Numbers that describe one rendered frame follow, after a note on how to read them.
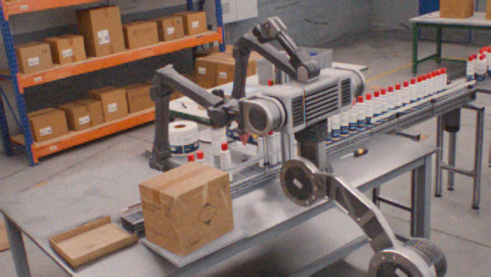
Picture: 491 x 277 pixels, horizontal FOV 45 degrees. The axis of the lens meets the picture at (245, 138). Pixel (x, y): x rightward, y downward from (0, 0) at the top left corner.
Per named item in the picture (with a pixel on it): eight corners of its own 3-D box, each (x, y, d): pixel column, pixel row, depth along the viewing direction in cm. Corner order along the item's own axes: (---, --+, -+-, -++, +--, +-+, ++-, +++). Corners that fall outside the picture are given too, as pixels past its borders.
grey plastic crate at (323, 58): (298, 69, 563) (296, 46, 556) (333, 74, 538) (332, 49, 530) (257, 84, 522) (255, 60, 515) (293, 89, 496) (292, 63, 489)
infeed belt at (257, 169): (359, 132, 372) (359, 126, 370) (369, 135, 365) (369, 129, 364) (123, 224, 276) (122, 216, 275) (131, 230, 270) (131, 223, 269)
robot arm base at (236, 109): (244, 131, 217) (241, 100, 213) (228, 128, 222) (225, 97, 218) (259, 125, 222) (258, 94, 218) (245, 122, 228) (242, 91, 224)
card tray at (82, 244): (110, 222, 282) (109, 215, 281) (138, 240, 263) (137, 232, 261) (49, 245, 265) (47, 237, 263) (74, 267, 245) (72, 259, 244)
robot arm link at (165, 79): (147, 66, 242) (166, 57, 248) (148, 94, 251) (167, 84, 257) (225, 115, 220) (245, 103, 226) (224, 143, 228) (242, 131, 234)
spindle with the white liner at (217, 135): (222, 154, 342) (217, 104, 332) (231, 158, 335) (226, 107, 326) (209, 159, 337) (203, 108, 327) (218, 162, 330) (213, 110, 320)
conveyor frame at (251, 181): (358, 133, 373) (358, 126, 371) (372, 137, 365) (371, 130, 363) (122, 225, 278) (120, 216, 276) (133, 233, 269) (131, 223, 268)
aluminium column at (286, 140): (288, 177, 316) (281, 52, 294) (295, 180, 313) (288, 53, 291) (282, 180, 313) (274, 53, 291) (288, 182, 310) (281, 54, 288)
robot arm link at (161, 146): (157, 90, 245) (176, 81, 251) (147, 84, 248) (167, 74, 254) (156, 165, 274) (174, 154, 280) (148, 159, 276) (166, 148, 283)
